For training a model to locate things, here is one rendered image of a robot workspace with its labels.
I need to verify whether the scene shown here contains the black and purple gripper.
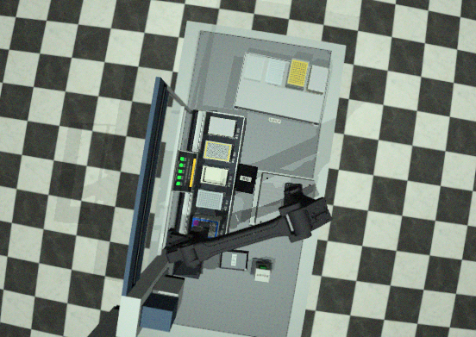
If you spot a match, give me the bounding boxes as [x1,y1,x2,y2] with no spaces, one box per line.
[191,220,210,239]

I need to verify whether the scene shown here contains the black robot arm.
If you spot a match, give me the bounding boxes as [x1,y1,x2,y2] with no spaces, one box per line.
[166,183,333,269]

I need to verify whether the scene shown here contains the grey tip rack with blue edge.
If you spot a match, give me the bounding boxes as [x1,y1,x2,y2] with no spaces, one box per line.
[192,214,221,238]

